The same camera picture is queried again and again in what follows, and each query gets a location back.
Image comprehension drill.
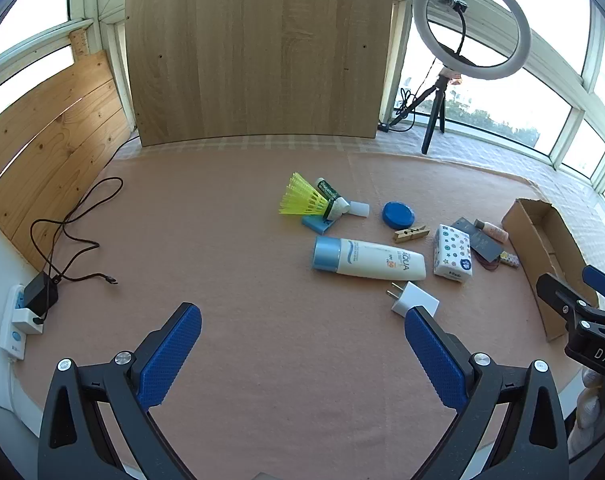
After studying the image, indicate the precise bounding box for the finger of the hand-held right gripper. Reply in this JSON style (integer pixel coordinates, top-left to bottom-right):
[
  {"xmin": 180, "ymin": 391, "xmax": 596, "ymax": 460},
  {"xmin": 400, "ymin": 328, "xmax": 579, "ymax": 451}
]
[
  {"xmin": 536, "ymin": 273, "xmax": 599, "ymax": 321},
  {"xmin": 582, "ymin": 265, "xmax": 605, "ymax": 306}
]

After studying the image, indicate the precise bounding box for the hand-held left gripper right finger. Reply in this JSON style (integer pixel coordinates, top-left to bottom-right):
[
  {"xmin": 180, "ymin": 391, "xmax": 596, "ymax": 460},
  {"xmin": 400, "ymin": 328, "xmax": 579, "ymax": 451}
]
[{"xmin": 405, "ymin": 306, "xmax": 570, "ymax": 480}]

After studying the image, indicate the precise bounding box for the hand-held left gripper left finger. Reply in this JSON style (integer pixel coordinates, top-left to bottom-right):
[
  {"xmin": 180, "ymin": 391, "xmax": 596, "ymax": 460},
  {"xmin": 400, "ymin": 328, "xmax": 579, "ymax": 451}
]
[{"xmin": 37, "ymin": 302, "xmax": 203, "ymax": 480}]

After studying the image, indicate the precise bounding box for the white wall charger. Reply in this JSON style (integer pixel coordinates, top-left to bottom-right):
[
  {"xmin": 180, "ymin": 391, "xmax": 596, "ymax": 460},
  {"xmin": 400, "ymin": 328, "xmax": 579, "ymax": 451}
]
[{"xmin": 386, "ymin": 281, "xmax": 440, "ymax": 318}]

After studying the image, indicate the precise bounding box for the cardboard box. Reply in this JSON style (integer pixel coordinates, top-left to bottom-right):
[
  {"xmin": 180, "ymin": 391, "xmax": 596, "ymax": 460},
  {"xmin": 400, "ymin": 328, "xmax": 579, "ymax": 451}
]
[{"xmin": 501, "ymin": 198, "xmax": 600, "ymax": 343}]

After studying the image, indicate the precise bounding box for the brown hair tie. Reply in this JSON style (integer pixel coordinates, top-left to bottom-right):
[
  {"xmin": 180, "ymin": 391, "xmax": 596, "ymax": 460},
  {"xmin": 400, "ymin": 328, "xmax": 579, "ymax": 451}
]
[{"xmin": 472, "ymin": 250, "xmax": 503, "ymax": 272}]

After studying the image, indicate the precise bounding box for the black card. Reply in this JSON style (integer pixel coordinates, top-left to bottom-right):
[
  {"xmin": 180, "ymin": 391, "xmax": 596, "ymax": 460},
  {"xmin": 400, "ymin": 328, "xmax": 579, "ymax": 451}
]
[{"xmin": 449, "ymin": 216, "xmax": 505, "ymax": 263}]

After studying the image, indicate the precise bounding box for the small pink bottle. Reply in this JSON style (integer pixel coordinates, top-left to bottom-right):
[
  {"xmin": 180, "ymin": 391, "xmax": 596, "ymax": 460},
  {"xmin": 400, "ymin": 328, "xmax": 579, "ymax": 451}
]
[{"xmin": 473, "ymin": 218, "xmax": 509, "ymax": 241}]

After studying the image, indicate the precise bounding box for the patterned tissue pack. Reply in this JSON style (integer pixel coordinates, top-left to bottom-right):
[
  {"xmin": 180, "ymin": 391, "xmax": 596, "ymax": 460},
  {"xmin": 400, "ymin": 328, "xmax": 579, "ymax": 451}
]
[{"xmin": 433, "ymin": 224, "xmax": 474, "ymax": 283}]

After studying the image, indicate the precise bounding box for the white sunscreen tube blue cap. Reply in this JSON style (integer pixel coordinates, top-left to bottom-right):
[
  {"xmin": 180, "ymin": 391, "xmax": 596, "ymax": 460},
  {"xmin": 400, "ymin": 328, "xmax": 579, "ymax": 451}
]
[{"xmin": 311, "ymin": 236, "xmax": 427, "ymax": 281}]

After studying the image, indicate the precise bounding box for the wooden clothespin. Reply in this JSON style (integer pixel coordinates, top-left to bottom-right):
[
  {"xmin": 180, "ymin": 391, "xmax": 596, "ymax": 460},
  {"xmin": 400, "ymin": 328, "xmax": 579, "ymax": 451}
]
[{"xmin": 393, "ymin": 224, "xmax": 432, "ymax": 244}]

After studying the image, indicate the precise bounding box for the blue round lid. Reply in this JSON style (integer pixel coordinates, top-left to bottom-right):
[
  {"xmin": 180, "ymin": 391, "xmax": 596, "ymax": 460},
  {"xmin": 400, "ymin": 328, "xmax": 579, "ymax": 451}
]
[{"xmin": 382, "ymin": 201, "xmax": 415, "ymax": 228}]

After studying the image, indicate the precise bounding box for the yellow shuttlecock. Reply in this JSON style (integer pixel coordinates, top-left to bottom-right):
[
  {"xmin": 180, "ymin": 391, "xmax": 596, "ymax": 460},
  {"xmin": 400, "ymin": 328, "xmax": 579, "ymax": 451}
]
[{"xmin": 280, "ymin": 172, "xmax": 350, "ymax": 221}]

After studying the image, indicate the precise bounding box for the person's right hand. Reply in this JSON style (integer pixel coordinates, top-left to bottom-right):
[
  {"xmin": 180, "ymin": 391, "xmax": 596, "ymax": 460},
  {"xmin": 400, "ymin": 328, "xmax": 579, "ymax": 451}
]
[{"xmin": 576, "ymin": 366, "xmax": 605, "ymax": 431}]

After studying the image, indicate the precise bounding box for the pink blanket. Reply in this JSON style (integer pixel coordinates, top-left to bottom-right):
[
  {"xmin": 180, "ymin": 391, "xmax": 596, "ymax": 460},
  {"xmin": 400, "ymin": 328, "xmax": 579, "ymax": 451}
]
[{"xmin": 12, "ymin": 147, "xmax": 598, "ymax": 480}]

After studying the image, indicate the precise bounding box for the black power adapter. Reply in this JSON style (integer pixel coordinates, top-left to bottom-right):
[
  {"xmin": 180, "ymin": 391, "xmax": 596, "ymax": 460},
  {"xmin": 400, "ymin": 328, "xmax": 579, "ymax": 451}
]
[{"xmin": 22, "ymin": 271, "xmax": 59, "ymax": 325}]

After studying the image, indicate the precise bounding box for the white power strip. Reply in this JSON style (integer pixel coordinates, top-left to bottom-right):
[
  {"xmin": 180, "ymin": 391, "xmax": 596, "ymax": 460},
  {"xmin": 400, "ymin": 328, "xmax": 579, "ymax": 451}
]
[{"xmin": 0, "ymin": 284, "xmax": 44, "ymax": 361}]

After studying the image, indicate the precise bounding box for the checked cloth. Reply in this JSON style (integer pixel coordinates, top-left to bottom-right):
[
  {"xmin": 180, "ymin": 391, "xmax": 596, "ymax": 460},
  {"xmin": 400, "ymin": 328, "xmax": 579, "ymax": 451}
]
[{"xmin": 112, "ymin": 132, "xmax": 605, "ymax": 286}]

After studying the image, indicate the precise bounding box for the blue plastic clip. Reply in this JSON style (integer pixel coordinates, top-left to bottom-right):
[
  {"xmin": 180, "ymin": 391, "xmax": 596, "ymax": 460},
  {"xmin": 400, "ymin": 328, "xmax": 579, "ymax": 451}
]
[{"xmin": 301, "ymin": 214, "xmax": 339, "ymax": 235}]

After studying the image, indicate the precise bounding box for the green lip balm stick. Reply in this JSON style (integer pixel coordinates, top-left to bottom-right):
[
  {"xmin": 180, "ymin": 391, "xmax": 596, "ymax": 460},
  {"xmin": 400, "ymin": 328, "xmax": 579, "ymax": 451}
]
[{"xmin": 315, "ymin": 177, "xmax": 339, "ymax": 203}]

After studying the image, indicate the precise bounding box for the black tripod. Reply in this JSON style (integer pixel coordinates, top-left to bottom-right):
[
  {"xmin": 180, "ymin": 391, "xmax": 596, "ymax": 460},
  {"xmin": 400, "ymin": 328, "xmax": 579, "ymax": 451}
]
[{"xmin": 389, "ymin": 76, "xmax": 463, "ymax": 156}]

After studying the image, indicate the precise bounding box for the slatted wooden panel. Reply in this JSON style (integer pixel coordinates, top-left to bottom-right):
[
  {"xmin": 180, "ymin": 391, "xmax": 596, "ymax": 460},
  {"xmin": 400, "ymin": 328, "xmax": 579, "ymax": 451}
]
[{"xmin": 0, "ymin": 50, "xmax": 137, "ymax": 273}]

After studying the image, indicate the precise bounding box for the large wooden board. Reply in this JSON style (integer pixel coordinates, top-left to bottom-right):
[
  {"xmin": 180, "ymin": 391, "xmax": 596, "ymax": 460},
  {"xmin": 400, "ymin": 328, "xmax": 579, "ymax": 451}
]
[{"xmin": 125, "ymin": 0, "xmax": 395, "ymax": 148}]

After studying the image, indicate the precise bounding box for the black charging cable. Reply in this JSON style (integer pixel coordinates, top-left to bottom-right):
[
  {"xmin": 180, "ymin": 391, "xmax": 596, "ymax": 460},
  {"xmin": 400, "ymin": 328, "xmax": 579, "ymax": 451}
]
[{"xmin": 30, "ymin": 176, "xmax": 124, "ymax": 286}]

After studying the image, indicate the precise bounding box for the white ring light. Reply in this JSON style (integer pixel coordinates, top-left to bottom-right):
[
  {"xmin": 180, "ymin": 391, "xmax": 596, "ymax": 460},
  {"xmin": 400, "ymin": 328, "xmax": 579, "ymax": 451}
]
[{"xmin": 412, "ymin": 0, "xmax": 533, "ymax": 80}]

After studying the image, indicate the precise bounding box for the black ring light cable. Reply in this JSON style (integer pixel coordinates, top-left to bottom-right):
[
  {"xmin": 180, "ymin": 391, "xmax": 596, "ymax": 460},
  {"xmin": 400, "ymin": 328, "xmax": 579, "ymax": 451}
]
[{"xmin": 395, "ymin": 57, "xmax": 440, "ymax": 133}]

